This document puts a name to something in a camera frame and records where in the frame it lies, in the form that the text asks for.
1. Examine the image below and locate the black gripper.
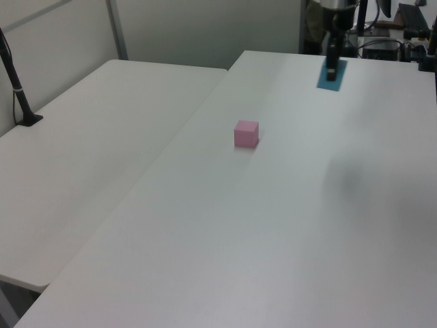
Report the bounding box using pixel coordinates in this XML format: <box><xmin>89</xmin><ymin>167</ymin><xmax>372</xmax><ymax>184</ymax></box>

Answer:
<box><xmin>322</xmin><ymin>5</ymin><xmax>356</xmax><ymax>83</ymax></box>

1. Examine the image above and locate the blue pad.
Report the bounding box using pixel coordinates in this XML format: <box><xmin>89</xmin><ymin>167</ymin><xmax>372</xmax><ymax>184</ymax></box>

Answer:
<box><xmin>315</xmin><ymin>59</ymin><xmax>349</xmax><ymax>93</ymax></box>

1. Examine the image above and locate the pink cube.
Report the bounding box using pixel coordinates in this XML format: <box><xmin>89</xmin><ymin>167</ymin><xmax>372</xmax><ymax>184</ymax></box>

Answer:
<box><xmin>233</xmin><ymin>120</ymin><xmax>260</xmax><ymax>149</ymax></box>

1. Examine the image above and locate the olive green object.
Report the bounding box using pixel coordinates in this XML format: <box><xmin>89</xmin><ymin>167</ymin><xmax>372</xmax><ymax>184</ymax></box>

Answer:
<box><xmin>305</xmin><ymin>0</ymin><xmax>325</xmax><ymax>54</ymax></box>

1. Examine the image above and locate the black electronics box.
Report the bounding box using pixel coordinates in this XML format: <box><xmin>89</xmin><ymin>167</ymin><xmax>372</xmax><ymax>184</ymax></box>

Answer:
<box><xmin>361</xmin><ymin>38</ymin><xmax>401</xmax><ymax>62</ymax></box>

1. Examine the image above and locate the thin black upright pole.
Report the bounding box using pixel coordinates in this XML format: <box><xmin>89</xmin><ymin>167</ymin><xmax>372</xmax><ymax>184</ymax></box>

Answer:
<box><xmin>356</xmin><ymin>0</ymin><xmax>369</xmax><ymax>36</ymax></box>

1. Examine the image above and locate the dark brown box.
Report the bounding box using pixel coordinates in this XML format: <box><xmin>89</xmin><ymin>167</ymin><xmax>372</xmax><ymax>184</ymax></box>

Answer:
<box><xmin>392</xmin><ymin>2</ymin><xmax>428</xmax><ymax>29</ymax></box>

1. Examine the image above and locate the white side table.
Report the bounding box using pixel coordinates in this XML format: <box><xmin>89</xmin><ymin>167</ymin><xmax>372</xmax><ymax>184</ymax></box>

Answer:
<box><xmin>0</xmin><ymin>59</ymin><xmax>229</xmax><ymax>293</ymax></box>

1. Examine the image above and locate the black pole with base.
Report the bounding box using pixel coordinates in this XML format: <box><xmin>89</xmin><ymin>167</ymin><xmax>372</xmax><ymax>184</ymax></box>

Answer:
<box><xmin>0</xmin><ymin>27</ymin><xmax>44</xmax><ymax>128</ymax></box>

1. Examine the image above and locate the black camera on stand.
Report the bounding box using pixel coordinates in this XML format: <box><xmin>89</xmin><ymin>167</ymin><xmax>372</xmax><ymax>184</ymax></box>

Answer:
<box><xmin>402</xmin><ymin>18</ymin><xmax>437</xmax><ymax>73</ymax></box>

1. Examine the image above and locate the grey partition corner post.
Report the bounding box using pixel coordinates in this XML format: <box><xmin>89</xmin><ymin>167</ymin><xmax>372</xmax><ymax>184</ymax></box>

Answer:
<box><xmin>104</xmin><ymin>0</ymin><xmax>130</xmax><ymax>61</ymax></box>

